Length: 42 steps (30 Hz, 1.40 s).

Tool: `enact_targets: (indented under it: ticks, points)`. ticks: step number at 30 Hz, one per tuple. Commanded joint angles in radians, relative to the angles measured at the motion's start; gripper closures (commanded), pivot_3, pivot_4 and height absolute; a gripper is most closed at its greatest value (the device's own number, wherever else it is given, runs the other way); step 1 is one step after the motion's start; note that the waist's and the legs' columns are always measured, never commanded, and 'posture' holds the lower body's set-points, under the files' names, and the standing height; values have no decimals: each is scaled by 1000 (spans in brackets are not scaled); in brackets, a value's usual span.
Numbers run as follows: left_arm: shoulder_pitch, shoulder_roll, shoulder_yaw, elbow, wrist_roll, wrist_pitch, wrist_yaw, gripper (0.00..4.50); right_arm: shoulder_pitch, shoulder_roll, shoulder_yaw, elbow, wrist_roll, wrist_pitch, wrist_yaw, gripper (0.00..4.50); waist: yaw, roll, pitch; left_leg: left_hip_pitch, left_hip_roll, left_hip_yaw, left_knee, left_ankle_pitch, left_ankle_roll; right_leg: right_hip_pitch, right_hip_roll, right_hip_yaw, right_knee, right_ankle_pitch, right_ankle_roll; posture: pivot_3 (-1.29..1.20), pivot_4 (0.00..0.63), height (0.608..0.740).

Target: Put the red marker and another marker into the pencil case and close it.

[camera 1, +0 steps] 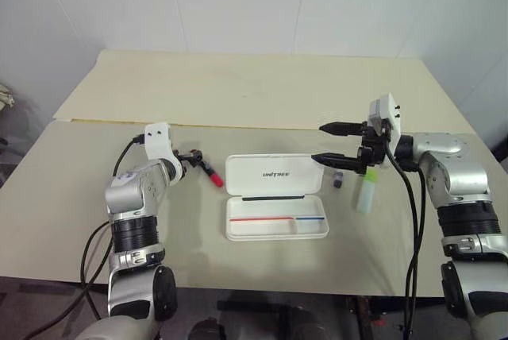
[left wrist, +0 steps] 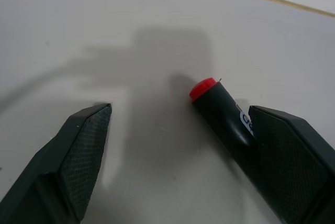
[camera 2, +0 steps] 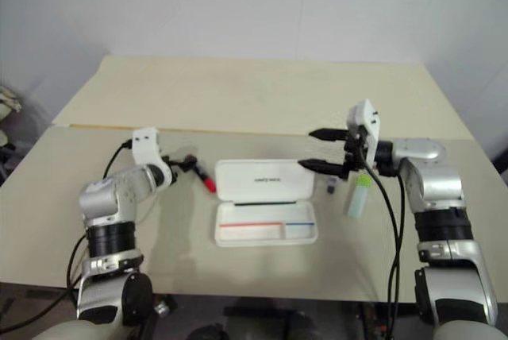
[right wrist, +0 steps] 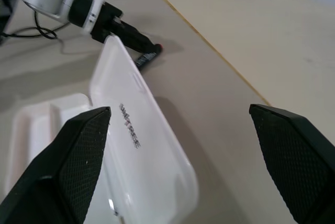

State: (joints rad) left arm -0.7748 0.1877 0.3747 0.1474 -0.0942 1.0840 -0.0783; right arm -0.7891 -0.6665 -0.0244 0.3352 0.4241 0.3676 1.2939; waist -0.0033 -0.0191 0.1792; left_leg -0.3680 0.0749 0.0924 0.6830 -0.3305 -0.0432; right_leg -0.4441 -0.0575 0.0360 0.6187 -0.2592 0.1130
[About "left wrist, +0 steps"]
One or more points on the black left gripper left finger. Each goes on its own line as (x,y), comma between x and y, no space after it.
(65,161)

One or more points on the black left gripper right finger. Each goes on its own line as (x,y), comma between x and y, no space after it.
(290,166)

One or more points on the black marker with red end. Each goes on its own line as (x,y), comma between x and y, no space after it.
(222,114)

